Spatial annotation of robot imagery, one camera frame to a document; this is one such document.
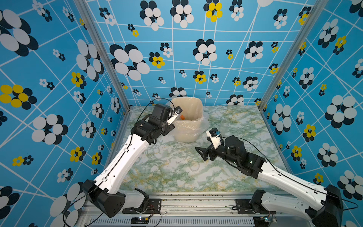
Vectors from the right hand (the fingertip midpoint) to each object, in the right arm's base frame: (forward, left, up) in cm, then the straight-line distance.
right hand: (204, 142), depth 72 cm
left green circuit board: (-31, +34, -26) cm, 53 cm away
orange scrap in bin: (+28, +12, -12) cm, 33 cm away
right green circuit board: (-31, -28, -25) cm, 49 cm away
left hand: (+11, +20, +7) cm, 24 cm away
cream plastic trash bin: (+15, +9, -21) cm, 28 cm away
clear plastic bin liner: (+12, +6, +3) cm, 13 cm away
